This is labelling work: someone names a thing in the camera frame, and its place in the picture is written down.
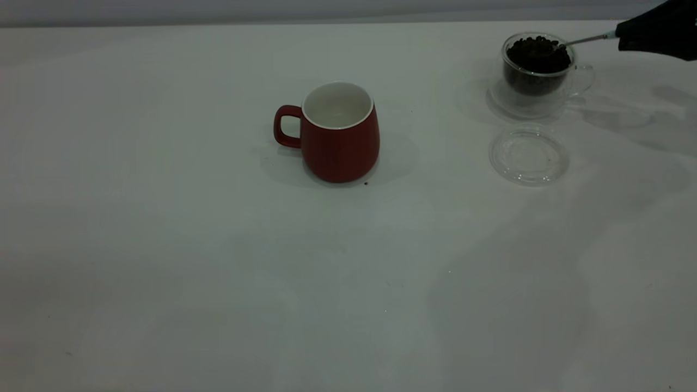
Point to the pile of dark coffee beans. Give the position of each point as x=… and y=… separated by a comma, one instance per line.
x=536, y=60

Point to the clear round glass lid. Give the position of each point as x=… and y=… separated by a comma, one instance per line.
x=528, y=158

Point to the clear double-wall glass cup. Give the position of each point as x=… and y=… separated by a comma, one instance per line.
x=523, y=106

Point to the red ceramic mug white inside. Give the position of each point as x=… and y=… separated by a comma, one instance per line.
x=340, y=152

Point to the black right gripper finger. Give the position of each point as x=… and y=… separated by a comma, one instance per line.
x=670, y=43
x=670, y=16

